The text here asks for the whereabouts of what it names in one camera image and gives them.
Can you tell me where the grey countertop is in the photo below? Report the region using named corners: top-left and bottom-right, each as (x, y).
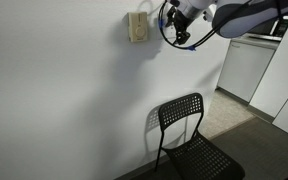
top-left (230, 32), bottom-right (282, 51)

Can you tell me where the beige wall light switch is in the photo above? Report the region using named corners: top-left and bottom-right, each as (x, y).
top-left (127, 11), bottom-right (149, 44)

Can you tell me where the white tall cabinet panel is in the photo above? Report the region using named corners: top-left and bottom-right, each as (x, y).
top-left (248, 9), bottom-right (288, 118)

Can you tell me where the black cable with blue ties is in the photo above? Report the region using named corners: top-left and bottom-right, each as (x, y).
top-left (157, 0), bottom-right (253, 52)

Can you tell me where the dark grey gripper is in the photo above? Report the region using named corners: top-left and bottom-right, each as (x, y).
top-left (165, 4), bottom-right (201, 46)

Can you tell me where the black countertop appliance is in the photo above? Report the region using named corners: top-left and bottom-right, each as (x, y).
top-left (255, 14), bottom-right (288, 38)

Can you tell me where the black perforated metal chair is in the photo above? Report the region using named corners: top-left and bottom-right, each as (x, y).
top-left (154, 92), bottom-right (246, 180)

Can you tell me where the white low cabinet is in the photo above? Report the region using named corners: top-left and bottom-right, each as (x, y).
top-left (216, 39), bottom-right (277, 103)

